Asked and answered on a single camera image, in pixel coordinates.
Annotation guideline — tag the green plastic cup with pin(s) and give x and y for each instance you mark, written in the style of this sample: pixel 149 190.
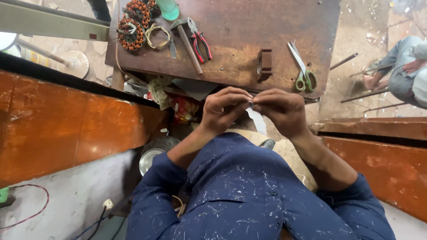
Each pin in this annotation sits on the green plastic cup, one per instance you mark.
pixel 168 8

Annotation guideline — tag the person's right hand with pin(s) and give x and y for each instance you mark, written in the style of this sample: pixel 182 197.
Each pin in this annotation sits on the person's right hand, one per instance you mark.
pixel 283 111

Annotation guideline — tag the wooden work table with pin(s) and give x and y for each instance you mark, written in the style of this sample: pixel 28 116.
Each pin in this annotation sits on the wooden work table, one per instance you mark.
pixel 240 40

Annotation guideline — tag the copper wound motor stator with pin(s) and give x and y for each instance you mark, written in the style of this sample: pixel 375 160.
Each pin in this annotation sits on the copper wound motor stator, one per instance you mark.
pixel 138 11
pixel 131 34

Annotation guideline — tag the person's blue shirt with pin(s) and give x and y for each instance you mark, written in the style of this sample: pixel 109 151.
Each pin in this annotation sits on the person's blue shirt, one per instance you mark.
pixel 253 196

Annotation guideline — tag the heap of rags and scraps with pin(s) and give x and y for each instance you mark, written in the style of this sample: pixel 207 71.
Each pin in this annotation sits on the heap of rags and scraps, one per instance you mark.
pixel 166 95

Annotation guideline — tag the white power plug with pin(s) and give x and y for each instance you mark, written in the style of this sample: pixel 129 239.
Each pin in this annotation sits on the white power plug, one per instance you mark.
pixel 107 203

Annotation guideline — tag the white pedestal fan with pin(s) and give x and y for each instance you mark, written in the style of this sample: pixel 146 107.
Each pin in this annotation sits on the white pedestal fan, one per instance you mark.
pixel 43 50

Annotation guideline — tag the brown plastic winding former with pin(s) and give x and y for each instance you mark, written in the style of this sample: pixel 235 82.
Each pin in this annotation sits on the brown plastic winding former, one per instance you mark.
pixel 264 63

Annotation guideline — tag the steel bowl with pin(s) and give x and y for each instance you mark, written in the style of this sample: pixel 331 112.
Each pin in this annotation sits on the steel bowl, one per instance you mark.
pixel 149 160

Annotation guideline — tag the metal rod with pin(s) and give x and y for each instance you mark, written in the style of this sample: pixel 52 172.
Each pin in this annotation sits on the metal rod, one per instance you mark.
pixel 344 61

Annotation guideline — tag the white paper strip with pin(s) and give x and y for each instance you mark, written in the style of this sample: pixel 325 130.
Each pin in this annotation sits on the white paper strip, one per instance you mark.
pixel 258 120

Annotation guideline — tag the small grey knife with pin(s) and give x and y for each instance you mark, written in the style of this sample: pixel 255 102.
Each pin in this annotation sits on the small grey knife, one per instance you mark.
pixel 172 48

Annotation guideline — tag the orange wooden bench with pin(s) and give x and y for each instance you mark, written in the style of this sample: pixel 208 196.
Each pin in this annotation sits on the orange wooden bench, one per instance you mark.
pixel 377 160
pixel 66 126

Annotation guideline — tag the person's left hand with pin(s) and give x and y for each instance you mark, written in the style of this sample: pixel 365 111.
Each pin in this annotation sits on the person's left hand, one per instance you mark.
pixel 220 111

